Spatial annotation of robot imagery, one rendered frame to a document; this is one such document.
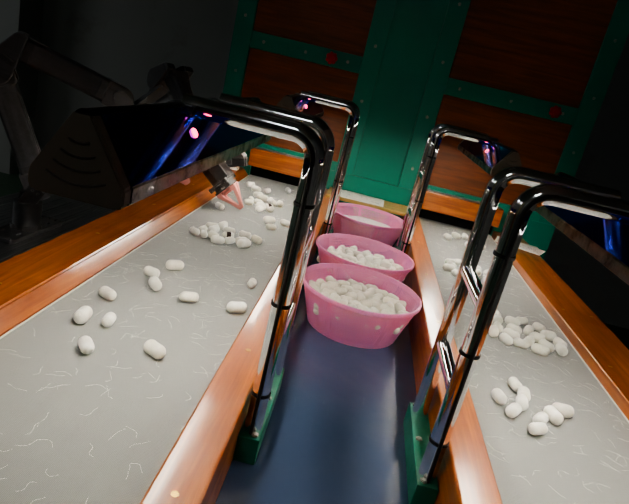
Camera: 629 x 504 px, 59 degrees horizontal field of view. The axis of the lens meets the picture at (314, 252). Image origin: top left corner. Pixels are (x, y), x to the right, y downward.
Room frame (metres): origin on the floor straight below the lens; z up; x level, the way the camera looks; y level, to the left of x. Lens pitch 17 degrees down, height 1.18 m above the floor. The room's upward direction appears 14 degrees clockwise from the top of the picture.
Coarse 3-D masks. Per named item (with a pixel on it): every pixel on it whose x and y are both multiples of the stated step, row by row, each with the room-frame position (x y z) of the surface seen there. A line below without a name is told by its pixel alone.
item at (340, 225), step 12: (348, 204) 1.96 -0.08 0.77; (336, 216) 1.79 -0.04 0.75; (360, 216) 1.97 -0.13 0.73; (384, 216) 1.96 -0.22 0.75; (396, 216) 1.94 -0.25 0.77; (336, 228) 1.80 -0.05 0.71; (348, 228) 1.75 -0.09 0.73; (360, 228) 1.73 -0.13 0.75; (372, 228) 1.73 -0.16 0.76; (384, 228) 1.73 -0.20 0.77; (396, 228) 1.76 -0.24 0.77; (384, 240) 1.76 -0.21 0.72
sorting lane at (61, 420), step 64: (128, 256) 1.06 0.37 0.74; (192, 256) 1.15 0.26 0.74; (256, 256) 1.25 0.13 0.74; (64, 320) 0.75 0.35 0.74; (128, 320) 0.80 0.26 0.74; (192, 320) 0.85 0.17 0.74; (0, 384) 0.57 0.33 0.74; (64, 384) 0.60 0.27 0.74; (128, 384) 0.63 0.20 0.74; (192, 384) 0.67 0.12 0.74; (0, 448) 0.47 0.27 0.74; (64, 448) 0.49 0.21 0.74; (128, 448) 0.52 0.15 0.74
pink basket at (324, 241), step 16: (320, 240) 1.44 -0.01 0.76; (336, 240) 1.51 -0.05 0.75; (352, 240) 1.53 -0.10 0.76; (368, 240) 1.54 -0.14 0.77; (320, 256) 1.37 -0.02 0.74; (336, 256) 1.31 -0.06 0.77; (384, 256) 1.51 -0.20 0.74; (400, 256) 1.48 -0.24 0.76; (384, 272) 1.29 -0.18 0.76; (400, 272) 1.32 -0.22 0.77
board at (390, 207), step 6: (330, 192) 2.04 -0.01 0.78; (342, 198) 2.00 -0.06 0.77; (360, 204) 2.00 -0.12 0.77; (366, 204) 2.00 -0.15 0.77; (372, 204) 2.01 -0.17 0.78; (384, 204) 2.06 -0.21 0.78; (390, 204) 2.09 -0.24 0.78; (396, 204) 2.12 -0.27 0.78; (384, 210) 1.99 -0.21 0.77; (390, 210) 1.99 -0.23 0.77; (396, 210) 2.01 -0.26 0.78; (402, 210) 2.03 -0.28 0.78
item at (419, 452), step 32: (544, 192) 0.62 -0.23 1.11; (576, 192) 0.62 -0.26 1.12; (608, 192) 0.76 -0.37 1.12; (480, 224) 0.77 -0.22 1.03; (512, 224) 0.62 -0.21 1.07; (480, 256) 0.77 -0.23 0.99; (512, 256) 0.62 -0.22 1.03; (480, 288) 0.68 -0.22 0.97; (448, 320) 0.77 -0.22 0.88; (480, 320) 0.62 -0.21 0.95; (448, 352) 0.73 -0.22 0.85; (480, 352) 0.62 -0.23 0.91; (448, 384) 0.63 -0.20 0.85; (416, 416) 0.77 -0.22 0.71; (448, 416) 0.62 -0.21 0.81; (416, 448) 0.68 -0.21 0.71; (416, 480) 0.62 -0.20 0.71
